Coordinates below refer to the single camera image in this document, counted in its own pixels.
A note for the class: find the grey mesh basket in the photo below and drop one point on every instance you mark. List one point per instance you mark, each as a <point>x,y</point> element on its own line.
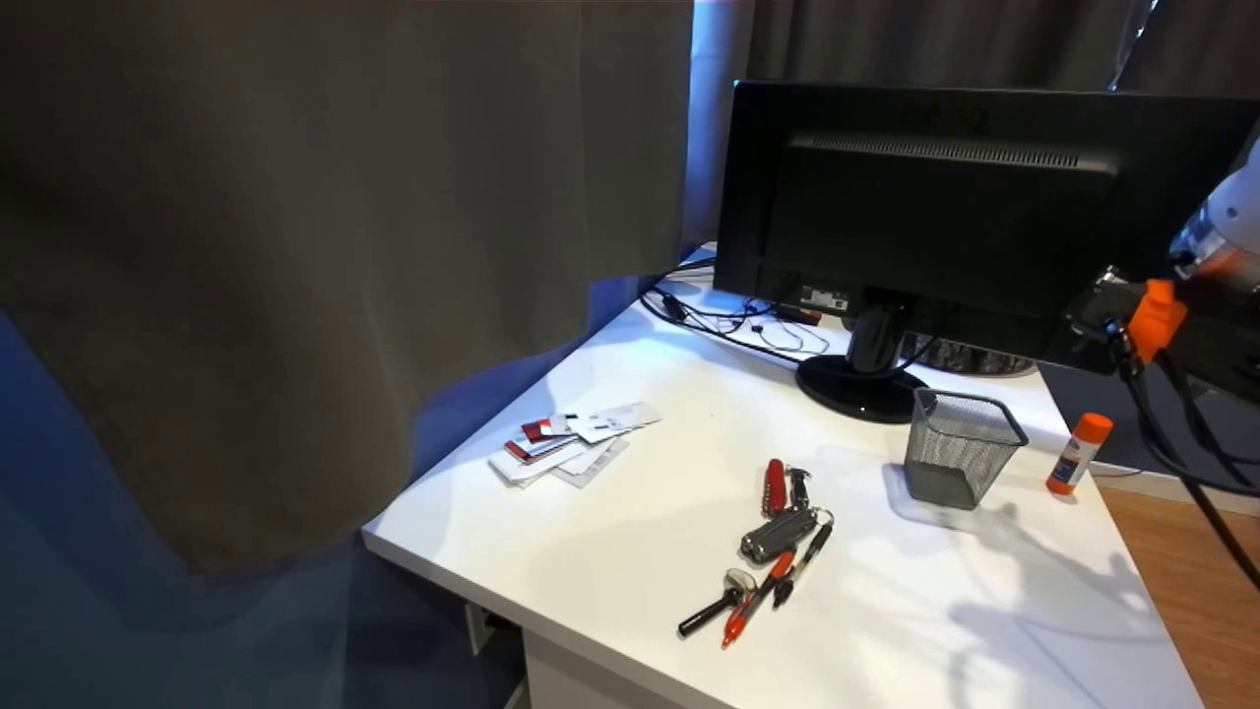
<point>959,447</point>

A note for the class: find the orange glue stick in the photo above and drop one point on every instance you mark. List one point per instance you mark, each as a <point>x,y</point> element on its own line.
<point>1077,455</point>

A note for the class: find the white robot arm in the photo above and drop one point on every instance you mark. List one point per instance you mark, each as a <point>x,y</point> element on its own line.
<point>1203,313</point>

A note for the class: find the white red cards pile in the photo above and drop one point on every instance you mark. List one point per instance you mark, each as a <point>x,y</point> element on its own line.
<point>573,447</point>

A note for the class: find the white desk with drawers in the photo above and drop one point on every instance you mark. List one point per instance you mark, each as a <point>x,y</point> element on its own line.
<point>674,526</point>

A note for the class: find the red pocket knife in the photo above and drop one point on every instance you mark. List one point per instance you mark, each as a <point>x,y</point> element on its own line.
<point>775,494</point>

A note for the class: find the black flat usb device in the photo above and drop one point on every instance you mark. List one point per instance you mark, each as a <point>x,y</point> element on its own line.
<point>776,539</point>

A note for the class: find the black white marker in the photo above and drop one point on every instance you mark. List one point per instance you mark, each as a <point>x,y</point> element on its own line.
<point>730,597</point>

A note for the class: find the red pen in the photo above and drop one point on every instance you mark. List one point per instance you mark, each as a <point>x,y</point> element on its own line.
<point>749,599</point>

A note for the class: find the black pen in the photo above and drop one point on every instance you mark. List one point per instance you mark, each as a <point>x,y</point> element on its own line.
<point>805,560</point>

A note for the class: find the black computer monitor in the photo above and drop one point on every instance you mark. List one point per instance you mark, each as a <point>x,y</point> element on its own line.
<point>959,216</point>

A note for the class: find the grey curtain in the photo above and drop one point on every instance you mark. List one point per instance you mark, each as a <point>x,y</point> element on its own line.
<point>255,238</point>

